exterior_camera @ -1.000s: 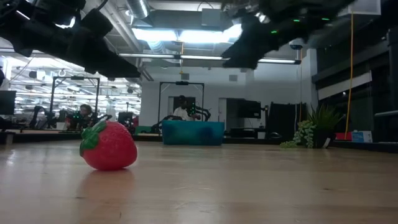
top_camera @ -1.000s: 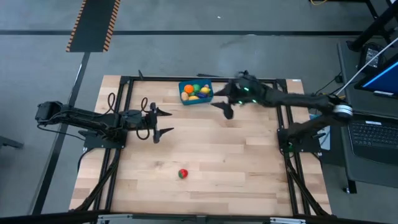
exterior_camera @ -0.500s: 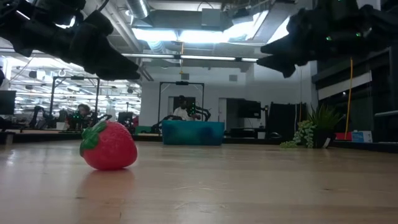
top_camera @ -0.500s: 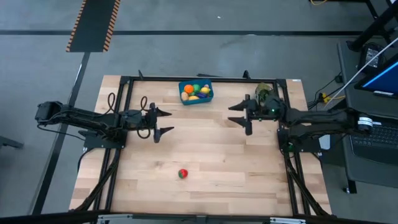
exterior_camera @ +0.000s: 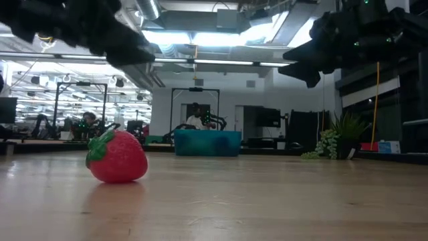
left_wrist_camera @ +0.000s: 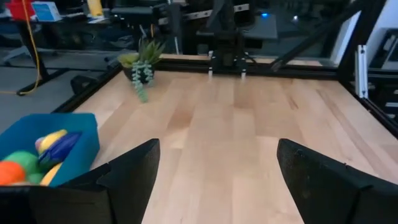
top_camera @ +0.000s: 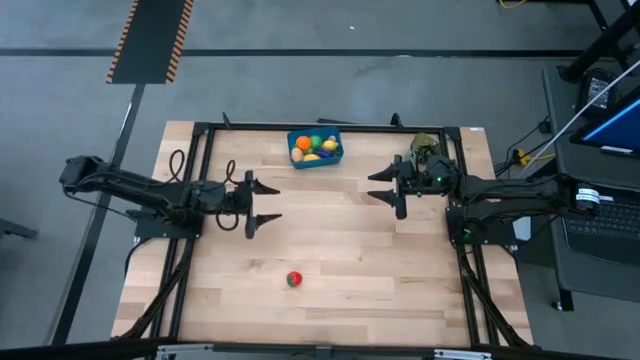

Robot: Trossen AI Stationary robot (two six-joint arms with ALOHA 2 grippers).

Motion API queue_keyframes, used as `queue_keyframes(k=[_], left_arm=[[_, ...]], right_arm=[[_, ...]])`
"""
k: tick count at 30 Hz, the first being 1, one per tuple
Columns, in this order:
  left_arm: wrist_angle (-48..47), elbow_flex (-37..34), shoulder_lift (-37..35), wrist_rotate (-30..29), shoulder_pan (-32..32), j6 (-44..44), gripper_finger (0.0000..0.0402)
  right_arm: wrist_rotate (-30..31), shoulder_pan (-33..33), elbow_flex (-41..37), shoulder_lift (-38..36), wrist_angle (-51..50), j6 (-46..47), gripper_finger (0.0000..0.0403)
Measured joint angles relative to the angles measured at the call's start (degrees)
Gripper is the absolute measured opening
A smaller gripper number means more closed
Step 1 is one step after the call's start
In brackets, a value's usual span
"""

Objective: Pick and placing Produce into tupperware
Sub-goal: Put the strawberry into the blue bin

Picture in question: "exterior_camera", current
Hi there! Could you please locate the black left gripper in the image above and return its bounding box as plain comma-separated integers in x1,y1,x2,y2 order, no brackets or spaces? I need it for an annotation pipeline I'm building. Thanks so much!
19,0,156,68

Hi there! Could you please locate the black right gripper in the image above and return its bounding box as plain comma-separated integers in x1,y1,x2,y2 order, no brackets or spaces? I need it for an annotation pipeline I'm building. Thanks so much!
278,10,404,89

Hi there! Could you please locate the large red toy strawberry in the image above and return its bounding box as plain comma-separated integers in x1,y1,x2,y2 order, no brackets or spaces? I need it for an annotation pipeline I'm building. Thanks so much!
85,129,148,184

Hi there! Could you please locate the person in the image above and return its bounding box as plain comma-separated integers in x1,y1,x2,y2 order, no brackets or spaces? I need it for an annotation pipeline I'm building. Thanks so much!
185,102,217,131
74,111,108,140

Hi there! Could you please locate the green potted artificial plant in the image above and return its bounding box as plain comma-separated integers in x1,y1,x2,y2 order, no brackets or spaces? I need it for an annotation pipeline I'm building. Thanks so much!
300,112,372,161

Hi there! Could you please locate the long ceiling light bar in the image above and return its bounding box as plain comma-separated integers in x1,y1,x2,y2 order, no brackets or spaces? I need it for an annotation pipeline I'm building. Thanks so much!
154,57,295,68

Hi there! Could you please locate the white ceiling box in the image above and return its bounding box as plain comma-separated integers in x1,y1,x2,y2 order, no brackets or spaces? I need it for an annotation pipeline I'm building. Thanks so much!
216,8,239,29

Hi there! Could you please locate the green background bin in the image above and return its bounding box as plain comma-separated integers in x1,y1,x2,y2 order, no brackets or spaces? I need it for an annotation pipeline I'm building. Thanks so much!
144,135,164,146

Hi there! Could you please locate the blue cardboard box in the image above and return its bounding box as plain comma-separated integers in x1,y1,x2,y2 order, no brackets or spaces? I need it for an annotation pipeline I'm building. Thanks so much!
378,140,401,155

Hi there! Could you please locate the teal plastic container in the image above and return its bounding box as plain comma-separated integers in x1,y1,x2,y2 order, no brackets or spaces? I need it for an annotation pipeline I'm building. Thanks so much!
173,129,243,157

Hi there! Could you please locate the black computer monitor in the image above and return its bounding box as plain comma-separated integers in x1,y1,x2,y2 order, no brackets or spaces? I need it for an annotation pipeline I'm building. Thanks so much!
0,96,18,125

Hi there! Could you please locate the silver ceiling duct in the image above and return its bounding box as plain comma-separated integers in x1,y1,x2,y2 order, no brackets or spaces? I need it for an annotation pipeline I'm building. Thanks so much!
135,0,162,21

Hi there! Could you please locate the black metal rig frame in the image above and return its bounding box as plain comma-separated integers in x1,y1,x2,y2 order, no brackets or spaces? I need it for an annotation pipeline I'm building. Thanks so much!
170,87,221,131
52,81,108,132

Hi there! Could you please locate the black wall television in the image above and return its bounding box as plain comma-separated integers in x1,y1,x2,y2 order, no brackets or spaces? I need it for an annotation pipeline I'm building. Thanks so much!
254,106,282,129

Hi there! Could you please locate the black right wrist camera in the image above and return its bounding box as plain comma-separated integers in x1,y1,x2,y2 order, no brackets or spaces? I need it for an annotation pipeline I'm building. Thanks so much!
340,0,391,21

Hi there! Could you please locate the yellow hanging cable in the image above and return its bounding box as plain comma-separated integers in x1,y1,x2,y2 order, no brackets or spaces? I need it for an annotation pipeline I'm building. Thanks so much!
369,61,381,151

